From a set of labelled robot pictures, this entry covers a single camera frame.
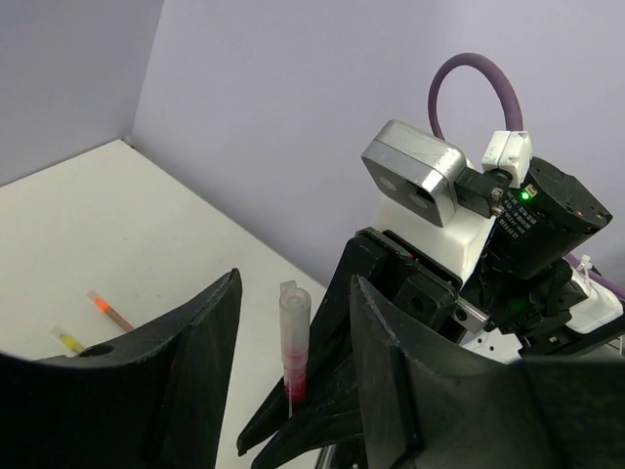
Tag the pink pen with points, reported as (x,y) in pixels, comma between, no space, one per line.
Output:
(295,304)

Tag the yellow highlighter pen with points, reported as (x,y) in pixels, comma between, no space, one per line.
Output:
(70,343)

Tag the orange red pen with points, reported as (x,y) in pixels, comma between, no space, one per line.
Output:
(104,307)

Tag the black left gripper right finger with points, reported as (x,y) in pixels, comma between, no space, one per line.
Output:
(425,402)

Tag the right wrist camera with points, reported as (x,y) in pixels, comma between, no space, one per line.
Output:
(417,174)

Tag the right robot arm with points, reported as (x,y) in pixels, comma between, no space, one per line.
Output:
(519,302)

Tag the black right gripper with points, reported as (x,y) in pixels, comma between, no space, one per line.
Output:
(413,282)

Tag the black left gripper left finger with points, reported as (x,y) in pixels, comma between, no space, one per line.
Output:
(152,398)

